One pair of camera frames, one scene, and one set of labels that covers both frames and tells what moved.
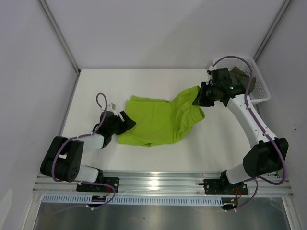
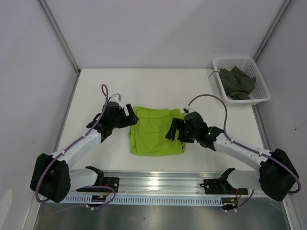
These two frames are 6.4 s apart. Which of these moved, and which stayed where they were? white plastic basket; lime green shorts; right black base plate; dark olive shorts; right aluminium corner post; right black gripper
Moved: lime green shorts; right black gripper
Stayed: white plastic basket; right aluminium corner post; right black base plate; dark olive shorts
